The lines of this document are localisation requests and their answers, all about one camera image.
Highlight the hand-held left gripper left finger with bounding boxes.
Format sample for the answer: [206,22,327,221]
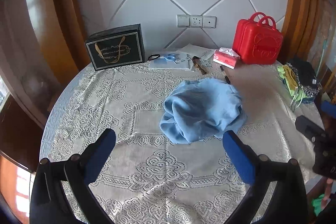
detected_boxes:
[29,128,116,224]

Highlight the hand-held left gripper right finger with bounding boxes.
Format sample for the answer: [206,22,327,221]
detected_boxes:
[223,131,309,224]

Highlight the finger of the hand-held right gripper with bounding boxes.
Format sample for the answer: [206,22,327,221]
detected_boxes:
[295,115,327,142]
[321,101,336,115]

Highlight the light blue garment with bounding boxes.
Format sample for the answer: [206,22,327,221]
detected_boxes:
[159,78,248,144]

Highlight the person's right hand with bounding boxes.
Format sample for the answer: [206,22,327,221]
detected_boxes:
[325,178,334,201]

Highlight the black and white patterned cloth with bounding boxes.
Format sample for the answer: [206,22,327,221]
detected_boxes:
[286,57,322,97]

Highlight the green cloth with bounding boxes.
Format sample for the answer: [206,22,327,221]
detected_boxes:
[278,64,307,109]

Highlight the yellow cloth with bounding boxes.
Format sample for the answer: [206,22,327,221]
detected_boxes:
[282,67,296,83]

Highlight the white lace tablecloth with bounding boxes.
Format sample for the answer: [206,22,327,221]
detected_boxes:
[39,49,326,224]

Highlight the black pen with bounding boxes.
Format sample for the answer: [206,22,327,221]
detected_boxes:
[220,65,231,84]

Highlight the red plastic carry case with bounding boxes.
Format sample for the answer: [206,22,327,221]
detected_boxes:
[232,12,283,65]

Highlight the red and white tissue packet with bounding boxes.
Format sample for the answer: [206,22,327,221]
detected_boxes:
[213,47,240,69]

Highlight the brown hair clip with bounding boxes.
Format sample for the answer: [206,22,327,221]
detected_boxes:
[192,56,210,75]

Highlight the black gift bag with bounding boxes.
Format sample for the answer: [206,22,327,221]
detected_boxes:
[85,24,146,71]

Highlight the white papers and envelopes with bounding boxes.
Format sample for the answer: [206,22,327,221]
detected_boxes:
[148,49,195,72]

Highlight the white paper sheet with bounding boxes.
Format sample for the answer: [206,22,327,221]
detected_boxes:
[178,43,216,63]

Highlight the wooden frame post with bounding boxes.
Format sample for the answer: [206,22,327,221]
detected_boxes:
[278,0,327,65]
[49,0,88,70]

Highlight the white wall outlet plate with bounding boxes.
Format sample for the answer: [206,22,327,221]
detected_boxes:
[203,15,217,29]

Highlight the white wall socket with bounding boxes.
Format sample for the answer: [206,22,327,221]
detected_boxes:
[190,15,204,28]

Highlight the white wall switch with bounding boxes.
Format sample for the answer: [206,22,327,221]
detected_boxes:
[177,14,190,28]

